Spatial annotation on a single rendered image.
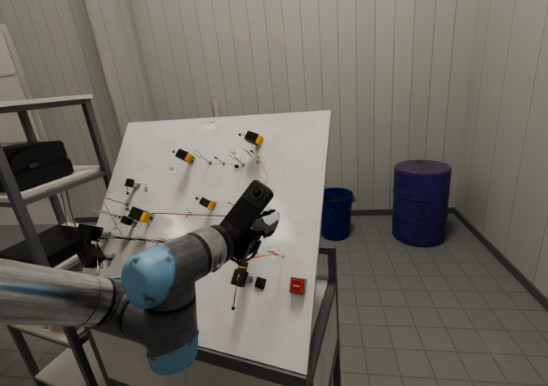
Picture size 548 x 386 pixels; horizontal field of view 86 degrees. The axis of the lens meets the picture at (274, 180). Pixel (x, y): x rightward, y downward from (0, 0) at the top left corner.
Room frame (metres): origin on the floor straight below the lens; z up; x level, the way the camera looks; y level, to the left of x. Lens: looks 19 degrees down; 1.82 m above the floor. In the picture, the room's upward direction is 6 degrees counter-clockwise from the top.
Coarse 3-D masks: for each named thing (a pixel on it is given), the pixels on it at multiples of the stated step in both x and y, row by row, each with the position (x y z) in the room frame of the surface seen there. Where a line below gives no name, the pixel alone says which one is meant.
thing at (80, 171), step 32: (64, 96) 1.50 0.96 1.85; (32, 128) 1.84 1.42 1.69; (96, 128) 1.62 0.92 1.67; (0, 160) 1.19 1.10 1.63; (32, 192) 1.29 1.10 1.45; (32, 224) 1.21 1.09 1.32; (64, 224) 1.80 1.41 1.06; (64, 352) 1.56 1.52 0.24; (64, 384) 1.32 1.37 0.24; (96, 384) 1.21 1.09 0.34
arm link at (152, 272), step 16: (176, 240) 0.40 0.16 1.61; (192, 240) 0.41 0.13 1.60; (144, 256) 0.35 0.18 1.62; (160, 256) 0.35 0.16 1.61; (176, 256) 0.36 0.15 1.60; (192, 256) 0.38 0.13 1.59; (208, 256) 0.40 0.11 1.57; (128, 272) 0.34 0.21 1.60; (144, 272) 0.33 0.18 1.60; (160, 272) 0.33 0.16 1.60; (176, 272) 0.35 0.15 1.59; (192, 272) 0.37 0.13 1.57; (208, 272) 0.40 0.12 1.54; (128, 288) 0.34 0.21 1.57; (144, 288) 0.32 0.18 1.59; (160, 288) 0.32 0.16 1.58; (176, 288) 0.34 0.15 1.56; (192, 288) 0.37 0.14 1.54; (144, 304) 0.32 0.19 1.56; (160, 304) 0.34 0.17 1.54; (176, 304) 0.34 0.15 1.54
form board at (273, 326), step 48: (144, 144) 1.61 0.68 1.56; (192, 144) 1.49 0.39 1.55; (240, 144) 1.38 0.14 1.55; (288, 144) 1.29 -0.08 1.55; (192, 192) 1.32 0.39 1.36; (240, 192) 1.23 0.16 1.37; (288, 192) 1.15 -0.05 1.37; (288, 240) 1.03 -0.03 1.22; (240, 288) 0.98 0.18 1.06; (288, 288) 0.92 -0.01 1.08; (240, 336) 0.87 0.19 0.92; (288, 336) 0.82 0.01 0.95
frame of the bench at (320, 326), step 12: (324, 276) 1.33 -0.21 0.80; (336, 288) 1.28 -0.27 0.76; (324, 300) 1.15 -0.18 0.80; (336, 300) 1.28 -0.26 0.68; (324, 312) 1.08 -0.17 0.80; (324, 324) 1.01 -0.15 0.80; (312, 336) 0.95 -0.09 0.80; (96, 348) 1.20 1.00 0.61; (312, 348) 0.89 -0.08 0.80; (336, 348) 1.23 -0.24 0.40; (312, 360) 0.84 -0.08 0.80; (336, 360) 1.28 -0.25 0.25; (312, 372) 0.80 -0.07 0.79; (336, 372) 1.28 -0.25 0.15; (108, 384) 1.20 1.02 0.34; (120, 384) 1.16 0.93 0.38; (312, 384) 0.79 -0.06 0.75; (336, 384) 1.28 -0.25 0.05
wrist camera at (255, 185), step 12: (252, 192) 0.51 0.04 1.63; (264, 192) 0.50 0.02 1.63; (240, 204) 0.50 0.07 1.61; (252, 204) 0.50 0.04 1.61; (264, 204) 0.50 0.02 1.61; (228, 216) 0.49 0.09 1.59; (240, 216) 0.49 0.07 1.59; (252, 216) 0.48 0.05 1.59; (228, 228) 0.48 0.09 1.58; (240, 228) 0.48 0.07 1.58; (240, 240) 0.48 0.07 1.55
